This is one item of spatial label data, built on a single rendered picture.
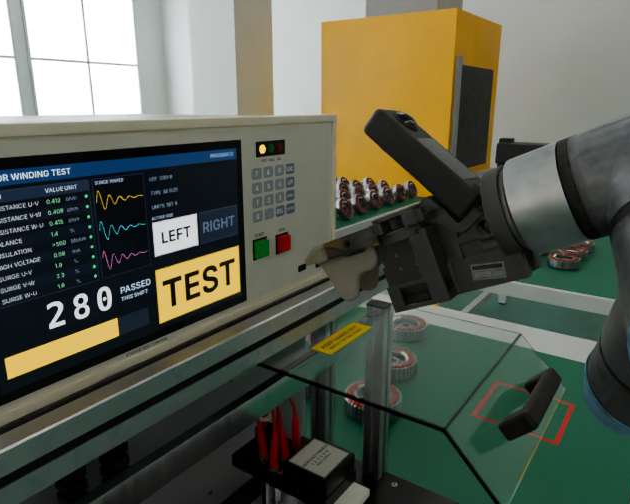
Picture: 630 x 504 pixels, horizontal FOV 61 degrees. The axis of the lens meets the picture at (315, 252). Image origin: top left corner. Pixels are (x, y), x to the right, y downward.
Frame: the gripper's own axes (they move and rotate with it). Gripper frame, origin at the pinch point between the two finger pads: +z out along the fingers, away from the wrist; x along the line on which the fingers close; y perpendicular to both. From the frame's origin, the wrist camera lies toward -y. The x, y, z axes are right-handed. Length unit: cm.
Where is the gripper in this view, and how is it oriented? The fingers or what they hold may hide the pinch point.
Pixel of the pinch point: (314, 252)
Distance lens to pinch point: 53.2
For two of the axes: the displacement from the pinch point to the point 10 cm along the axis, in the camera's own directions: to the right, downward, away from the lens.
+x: 5.8, -2.2, 7.9
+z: -7.4, 2.6, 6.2
